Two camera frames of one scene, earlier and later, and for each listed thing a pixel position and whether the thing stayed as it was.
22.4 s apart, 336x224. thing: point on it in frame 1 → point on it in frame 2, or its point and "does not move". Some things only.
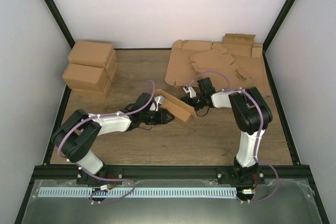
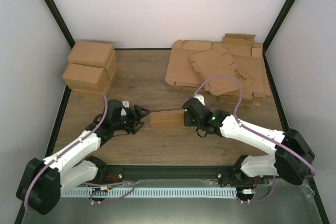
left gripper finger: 169,117 → 141,112
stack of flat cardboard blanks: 237,63 does not move
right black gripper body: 196,104 → 188,122
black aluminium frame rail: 72,173 does not move
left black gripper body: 152,120 → 127,123
